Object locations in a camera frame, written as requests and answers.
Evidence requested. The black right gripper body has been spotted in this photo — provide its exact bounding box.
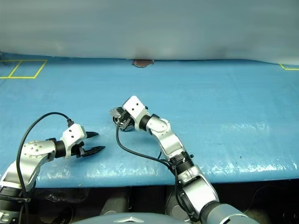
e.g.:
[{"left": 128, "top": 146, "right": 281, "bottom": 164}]
[{"left": 118, "top": 110, "right": 135, "bottom": 132}]

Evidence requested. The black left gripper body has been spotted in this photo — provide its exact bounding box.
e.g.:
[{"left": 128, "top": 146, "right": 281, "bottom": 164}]
[{"left": 76, "top": 141, "right": 85, "bottom": 158}]

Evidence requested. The grey finned rotor disc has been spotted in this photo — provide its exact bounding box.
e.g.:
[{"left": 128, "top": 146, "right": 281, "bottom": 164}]
[{"left": 109, "top": 106, "right": 124, "bottom": 117}]

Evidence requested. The grey rounded shape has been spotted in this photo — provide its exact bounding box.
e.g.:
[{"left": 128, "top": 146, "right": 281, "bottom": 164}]
[
  {"left": 100, "top": 194, "right": 130, "bottom": 216},
  {"left": 165, "top": 186, "right": 185, "bottom": 221}
]

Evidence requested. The brown torn patch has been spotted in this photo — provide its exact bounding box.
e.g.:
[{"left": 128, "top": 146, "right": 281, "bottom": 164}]
[{"left": 131, "top": 59, "right": 155, "bottom": 68}]

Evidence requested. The grey robot torso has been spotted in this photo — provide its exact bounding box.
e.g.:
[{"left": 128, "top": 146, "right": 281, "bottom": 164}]
[{"left": 73, "top": 212, "right": 168, "bottom": 224}]

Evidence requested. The yellow tape double square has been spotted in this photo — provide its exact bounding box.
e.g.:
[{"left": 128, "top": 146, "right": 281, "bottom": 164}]
[{"left": 0, "top": 59, "right": 48, "bottom": 79}]

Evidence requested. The blue plastic table cover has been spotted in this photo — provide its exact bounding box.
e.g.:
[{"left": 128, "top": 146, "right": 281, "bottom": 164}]
[{"left": 0, "top": 51, "right": 299, "bottom": 189}]

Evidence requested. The yellow tape corner mark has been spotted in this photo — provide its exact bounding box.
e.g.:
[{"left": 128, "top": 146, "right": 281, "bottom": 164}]
[{"left": 280, "top": 63, "right": 299, "bottom": 71}]

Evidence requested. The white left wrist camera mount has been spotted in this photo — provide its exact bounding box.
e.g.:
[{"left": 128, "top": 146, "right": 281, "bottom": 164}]
[{"left": 61, "top": 123, "right": 88, "bottom": 160}]

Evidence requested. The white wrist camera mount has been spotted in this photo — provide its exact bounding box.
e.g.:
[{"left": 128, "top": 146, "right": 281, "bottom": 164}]
[
  {"left": 61, "top": 123, "right": 88, "bottom": 160},
  {"left": 122, "top": 95, "right": 150, "bottom": 132}
]

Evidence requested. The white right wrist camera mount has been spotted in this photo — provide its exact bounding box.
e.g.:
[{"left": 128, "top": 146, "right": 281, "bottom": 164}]
[{"left": 122, "top": 95, "right": 150, "bottom": 132}]

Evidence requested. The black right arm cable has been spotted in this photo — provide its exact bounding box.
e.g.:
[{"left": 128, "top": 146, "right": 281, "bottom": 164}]
[{"left": 115, "top": 119, "right": 199, "bottom": 222}]

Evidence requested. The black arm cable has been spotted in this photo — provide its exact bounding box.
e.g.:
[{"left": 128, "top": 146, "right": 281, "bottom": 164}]
[
  {"left": 115, "top": 119, "right": 199, "bottom": 222},
  {"left": 15, "top": 112, "right": 75, "bottom": 224}
]

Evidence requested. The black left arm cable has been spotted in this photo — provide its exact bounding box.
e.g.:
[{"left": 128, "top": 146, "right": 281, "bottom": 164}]
[{"left": 15, "top": 112, "right": 75, "bottom": 224}]

